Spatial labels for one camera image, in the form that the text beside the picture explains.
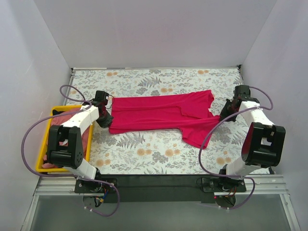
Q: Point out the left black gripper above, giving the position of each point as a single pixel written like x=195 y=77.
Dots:
x=106 y=119

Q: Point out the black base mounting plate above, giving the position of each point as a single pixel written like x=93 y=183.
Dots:
x=159 y=188

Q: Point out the floral patterned table mat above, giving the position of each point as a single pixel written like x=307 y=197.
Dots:
x=161 y=151

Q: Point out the yellow plastic bin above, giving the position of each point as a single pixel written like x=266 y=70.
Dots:
x=86 y=141

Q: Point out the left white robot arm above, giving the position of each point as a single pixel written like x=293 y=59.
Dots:
x=65 y=148

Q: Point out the magenta t shirt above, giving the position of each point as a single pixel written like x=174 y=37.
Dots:
x=189 y=113

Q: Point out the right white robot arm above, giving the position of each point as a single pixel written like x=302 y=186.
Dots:
x=262 y=147

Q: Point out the salmon pink t shirt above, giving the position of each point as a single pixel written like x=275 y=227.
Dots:
x=61 y=119

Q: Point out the aluminium frame rail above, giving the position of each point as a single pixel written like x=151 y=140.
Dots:
x=265 y=184

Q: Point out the black garment in bin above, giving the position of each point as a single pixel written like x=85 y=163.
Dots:
x=56 y=113

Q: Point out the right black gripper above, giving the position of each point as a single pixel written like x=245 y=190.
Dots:
x=226 y=113

